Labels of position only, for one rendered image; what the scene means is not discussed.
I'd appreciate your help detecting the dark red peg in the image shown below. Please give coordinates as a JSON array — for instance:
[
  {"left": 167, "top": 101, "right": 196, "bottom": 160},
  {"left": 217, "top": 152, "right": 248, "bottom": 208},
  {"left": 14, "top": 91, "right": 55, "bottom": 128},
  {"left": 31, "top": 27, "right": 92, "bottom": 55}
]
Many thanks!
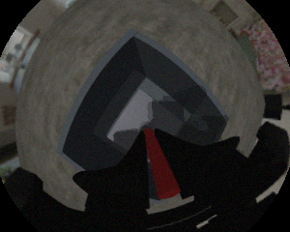
[{"left": 145, "top": 129, "right": 181, "bottom": 200}]

